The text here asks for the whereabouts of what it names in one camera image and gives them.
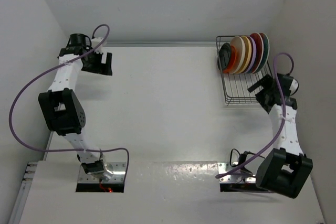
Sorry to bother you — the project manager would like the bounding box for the red teal floral plate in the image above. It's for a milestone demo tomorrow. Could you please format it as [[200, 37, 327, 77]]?
[[258, 33, 270, 72], [250, 33, 264, 73]]

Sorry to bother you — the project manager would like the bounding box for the purple plate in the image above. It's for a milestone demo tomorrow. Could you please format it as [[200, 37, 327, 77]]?
[[245, 36, 257, 73]]

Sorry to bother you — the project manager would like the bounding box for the orange plate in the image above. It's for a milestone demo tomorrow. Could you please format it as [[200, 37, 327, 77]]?
[[223, 45, 237, 73]]

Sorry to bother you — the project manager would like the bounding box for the tan plate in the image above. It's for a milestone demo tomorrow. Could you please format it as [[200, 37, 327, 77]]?
[[239, 36, 252, 73]]

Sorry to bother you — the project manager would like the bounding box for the cream plate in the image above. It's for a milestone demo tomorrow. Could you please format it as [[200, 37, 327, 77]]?
[[229, 36, 246, 73]]

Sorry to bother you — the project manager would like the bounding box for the black plate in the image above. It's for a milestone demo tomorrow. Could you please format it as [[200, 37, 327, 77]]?
[[217, 43, 232, 72]]

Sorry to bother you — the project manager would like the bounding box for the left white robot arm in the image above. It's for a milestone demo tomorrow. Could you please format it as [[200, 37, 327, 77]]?
[[38, 34, 113, 181]]

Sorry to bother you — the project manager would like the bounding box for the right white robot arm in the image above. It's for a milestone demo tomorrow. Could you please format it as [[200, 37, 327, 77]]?
[[248, 74, 313, 199]]

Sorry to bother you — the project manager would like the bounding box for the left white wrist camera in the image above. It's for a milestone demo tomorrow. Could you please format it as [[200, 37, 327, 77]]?
[[91, 37, 106, 54]]

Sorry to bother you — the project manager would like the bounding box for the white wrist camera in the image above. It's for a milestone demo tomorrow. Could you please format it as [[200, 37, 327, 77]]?
[[289, 79, 299, 96], [91, 37, 106, 54]]

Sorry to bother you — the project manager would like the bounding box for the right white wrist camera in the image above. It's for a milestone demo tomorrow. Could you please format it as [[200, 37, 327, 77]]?
[[289, 79, 299, 96]]

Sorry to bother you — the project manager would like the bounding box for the wire dish rack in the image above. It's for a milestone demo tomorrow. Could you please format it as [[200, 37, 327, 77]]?
[[216, 35, 272, 108]]

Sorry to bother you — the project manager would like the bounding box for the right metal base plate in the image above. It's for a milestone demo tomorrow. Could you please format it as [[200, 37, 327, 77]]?
[[217, 162, 256, 185]]

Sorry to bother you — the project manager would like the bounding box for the metal base plate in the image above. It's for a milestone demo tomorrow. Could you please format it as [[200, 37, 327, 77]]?
[[77, 162, 127, 184], [217, 162, 256, 185]]

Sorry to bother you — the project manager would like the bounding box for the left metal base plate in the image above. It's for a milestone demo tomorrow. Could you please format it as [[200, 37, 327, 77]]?
[[77, 162, 127, 184]]

